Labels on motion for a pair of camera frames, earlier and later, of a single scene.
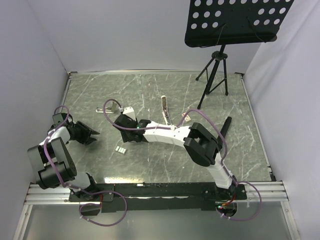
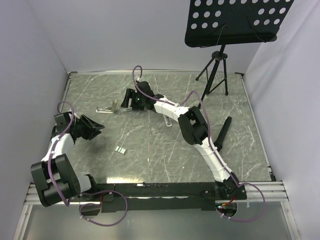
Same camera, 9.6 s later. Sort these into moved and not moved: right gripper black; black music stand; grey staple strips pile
Moved: right gripper black
Not moved: black music stand; grey staple strips pile
